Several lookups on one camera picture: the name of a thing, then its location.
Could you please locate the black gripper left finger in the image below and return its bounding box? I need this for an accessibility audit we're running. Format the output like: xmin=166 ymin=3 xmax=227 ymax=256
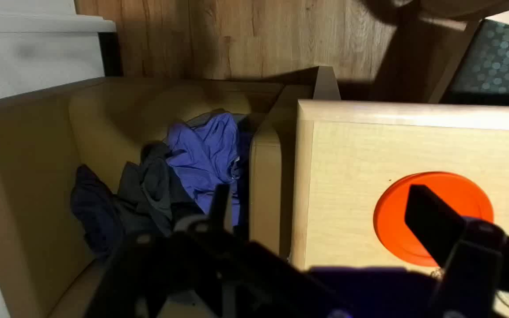
xmin=84 ymin=184 xmax=337 ymax=318

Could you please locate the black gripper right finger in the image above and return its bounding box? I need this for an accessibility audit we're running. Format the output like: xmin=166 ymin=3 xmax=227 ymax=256
xmin=404 ymin=184 xmax=509 ymax=318

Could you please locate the orange round lid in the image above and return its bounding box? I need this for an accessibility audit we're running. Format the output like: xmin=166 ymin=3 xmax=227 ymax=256
xmin=372 ymin=171 xmax=494 ymax=267

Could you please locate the dark grey crumpled cloth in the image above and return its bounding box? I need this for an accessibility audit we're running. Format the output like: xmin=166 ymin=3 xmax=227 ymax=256
xmin=70 ymin=141 xmax=203 ymax=258

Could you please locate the blue crumpled cloth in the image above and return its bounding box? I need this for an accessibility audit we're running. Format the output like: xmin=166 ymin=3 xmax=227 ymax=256
xmin=166 ymin=113 xmax=242 ymax=226

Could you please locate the wooden chair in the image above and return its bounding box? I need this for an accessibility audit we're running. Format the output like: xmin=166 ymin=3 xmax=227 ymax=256
xmin=360 ymin=0 xmax=509 ymax=102

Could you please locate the tan couch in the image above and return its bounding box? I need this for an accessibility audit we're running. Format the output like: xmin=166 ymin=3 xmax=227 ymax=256
xmin=0 ymin=67 xmax=341 ymax=318

